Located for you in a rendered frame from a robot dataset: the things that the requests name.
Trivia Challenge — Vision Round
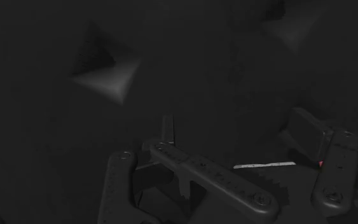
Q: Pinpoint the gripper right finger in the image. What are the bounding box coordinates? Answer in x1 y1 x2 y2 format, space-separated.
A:
278 107 358 218

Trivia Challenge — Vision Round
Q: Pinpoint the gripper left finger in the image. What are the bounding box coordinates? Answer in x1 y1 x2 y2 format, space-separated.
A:
97 115 280 224

